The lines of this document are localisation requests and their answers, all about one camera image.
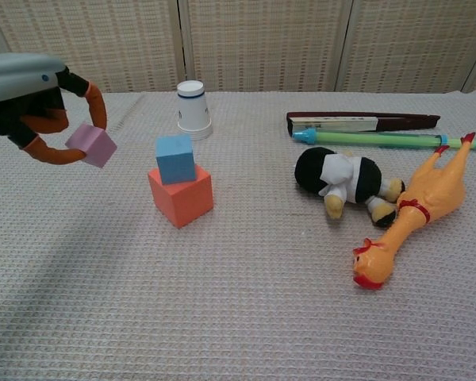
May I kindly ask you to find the green blue water squirter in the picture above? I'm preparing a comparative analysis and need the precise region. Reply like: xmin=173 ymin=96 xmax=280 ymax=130
xmin=292 ymin=126 xmax=476 ymax=152

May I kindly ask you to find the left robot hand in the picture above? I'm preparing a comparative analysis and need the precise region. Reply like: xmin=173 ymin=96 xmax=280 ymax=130
xmin=0 ymin=52 xmax=109 ymax=166

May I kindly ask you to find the white paper cup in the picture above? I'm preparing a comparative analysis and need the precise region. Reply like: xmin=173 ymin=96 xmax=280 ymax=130
xmin=175 ymin=79 xmax=214 ymax=141

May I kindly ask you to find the small pink foam cube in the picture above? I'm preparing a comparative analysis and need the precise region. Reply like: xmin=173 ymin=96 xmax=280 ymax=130
xmin=64 ymin=121 xmax=118 ymax=169

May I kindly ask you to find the woven folding screen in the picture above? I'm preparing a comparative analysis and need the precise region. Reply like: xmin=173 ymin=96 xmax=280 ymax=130
xmin=0 ymin=0 xmax=476 ymax=94

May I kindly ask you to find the dark red folded fan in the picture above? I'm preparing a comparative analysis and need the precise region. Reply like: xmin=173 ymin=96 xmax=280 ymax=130
xmin=286 ymin=110 xmax=442 ymax=134

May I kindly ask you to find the beige woven tablecloth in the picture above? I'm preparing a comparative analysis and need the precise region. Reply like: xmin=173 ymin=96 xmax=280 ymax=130
xmin=0 ymin=90 xmax=476 ymax=381

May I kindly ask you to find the large orange foam cube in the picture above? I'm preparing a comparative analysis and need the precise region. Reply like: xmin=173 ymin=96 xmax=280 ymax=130
xmin=147 ymin=164 xmax=215 ymax=229

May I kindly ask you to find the orange rubber chicken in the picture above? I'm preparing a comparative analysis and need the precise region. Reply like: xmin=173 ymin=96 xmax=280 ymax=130
xmin=351 ymin=133 xmax=476 ymax=291

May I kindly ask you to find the blue foam cube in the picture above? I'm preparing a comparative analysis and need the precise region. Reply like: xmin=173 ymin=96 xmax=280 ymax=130
xmin=155 ymin=133 xmax=196 ymax=186

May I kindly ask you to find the black white plush doll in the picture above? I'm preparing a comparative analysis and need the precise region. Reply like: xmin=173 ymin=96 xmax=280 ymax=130
xmin=294 ymin=146 xmax=407 ymax=229

